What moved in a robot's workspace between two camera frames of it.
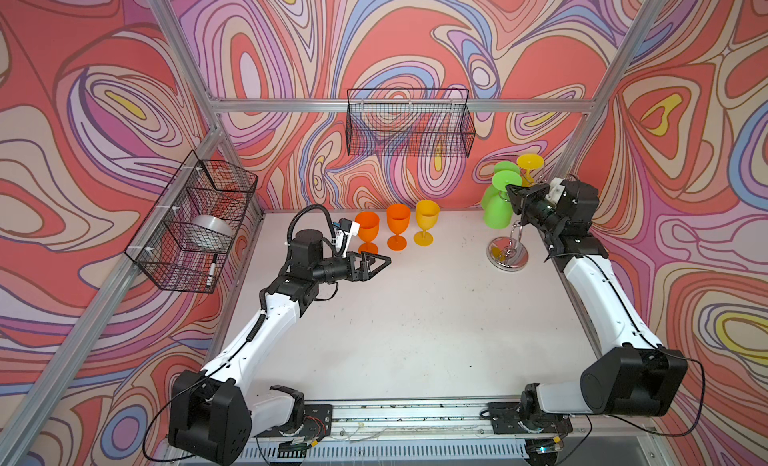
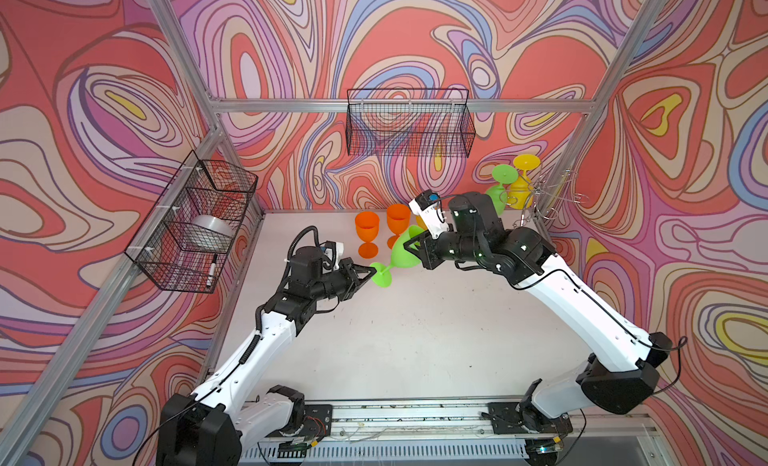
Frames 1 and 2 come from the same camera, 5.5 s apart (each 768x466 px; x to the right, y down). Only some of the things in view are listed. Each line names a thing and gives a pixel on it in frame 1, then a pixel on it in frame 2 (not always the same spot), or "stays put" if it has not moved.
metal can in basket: (210, 232) stays put
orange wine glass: (369, 225) stays put
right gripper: (524, 196) to (425, 251)
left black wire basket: (187, 238) stays put
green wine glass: (499, 167) to (402, 257)
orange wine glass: (398, 216) stays put
